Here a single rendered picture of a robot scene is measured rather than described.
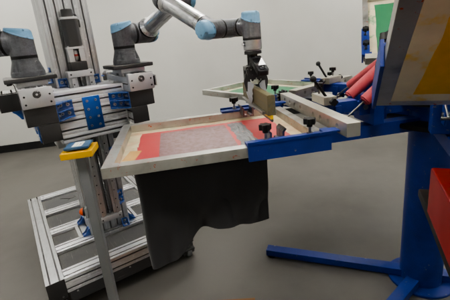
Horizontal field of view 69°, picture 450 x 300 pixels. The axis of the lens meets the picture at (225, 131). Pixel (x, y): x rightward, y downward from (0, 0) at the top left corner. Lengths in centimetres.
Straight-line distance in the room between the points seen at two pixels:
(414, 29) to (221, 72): 460
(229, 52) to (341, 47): 185
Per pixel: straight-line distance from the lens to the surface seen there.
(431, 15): 70
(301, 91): 187
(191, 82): 518
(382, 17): 283
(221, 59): 520
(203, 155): 110
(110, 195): 218
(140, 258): 214
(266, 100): 120
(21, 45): 185
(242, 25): 137
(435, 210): 66
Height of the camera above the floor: 136
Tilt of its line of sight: 16 degrees down
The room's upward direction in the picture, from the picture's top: 6 degrees counter-clockwise
